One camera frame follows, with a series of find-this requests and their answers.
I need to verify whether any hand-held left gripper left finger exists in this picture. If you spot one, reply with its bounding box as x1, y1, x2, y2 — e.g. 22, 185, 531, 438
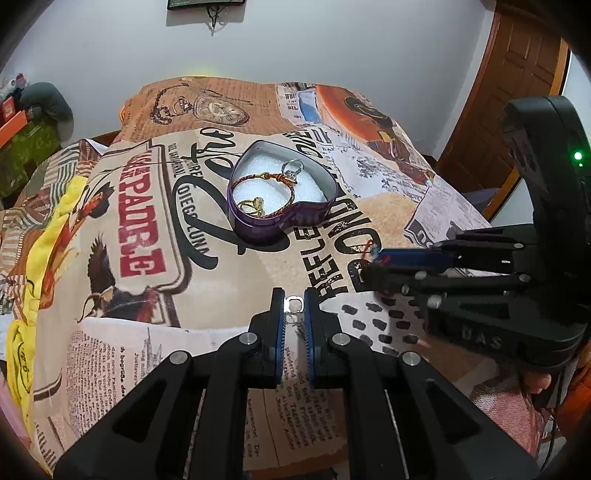
53, 287, 284, 480

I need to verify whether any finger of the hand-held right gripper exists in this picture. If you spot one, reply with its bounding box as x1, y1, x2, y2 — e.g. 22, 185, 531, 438
376, 226, 539, 274
359, 265, 536, 308

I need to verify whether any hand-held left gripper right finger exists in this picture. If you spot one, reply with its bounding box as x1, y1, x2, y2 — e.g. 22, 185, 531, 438
304, 287, 540, 480

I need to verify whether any red string bracelet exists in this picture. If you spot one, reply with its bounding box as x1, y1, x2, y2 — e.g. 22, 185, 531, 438
358, 239, 384, 267

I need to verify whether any purple heart-shaped tin box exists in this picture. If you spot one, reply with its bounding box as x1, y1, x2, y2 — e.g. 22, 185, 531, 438
227, 140, 344, 246

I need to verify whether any gold ring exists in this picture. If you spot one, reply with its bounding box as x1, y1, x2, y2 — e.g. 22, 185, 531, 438
237, 196, 267, 218

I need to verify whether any brown braided bracelet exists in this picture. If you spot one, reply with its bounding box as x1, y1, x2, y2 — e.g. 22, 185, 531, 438
230, 171, 301, 219

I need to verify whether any person's right hand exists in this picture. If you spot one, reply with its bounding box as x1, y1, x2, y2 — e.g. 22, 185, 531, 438
521, 368, 556, 409

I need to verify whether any printed blanket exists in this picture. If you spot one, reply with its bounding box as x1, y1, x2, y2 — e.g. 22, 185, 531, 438
0, 76, 548, 480

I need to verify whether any pink cloth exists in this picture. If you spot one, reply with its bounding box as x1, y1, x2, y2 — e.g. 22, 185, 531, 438
468, 383, 549, 456

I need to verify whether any wooden door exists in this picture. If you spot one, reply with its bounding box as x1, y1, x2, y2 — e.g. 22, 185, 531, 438
436, 8, 570, 223

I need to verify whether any yellow cloth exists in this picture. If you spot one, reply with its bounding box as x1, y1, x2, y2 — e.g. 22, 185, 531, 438
6, 184, 92, 412

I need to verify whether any green patterned cloth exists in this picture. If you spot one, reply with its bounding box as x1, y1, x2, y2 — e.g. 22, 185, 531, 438
0, 119, 64, 200

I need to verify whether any orange box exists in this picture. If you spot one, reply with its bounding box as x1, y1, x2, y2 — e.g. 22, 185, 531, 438
0, 108, 29, 149

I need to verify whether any pile of plastic bags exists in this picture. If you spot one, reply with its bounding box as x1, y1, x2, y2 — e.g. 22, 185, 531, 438
0, 73, 29, 101

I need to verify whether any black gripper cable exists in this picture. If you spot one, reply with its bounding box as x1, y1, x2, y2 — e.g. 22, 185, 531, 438
541, 364, 568, 468

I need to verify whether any black monitor cable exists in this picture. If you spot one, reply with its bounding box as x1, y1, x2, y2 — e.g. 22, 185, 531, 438
205, 4, 232, 36

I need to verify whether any small black wall monitor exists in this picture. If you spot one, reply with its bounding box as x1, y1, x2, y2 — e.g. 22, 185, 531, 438
167, 0, 247, 10

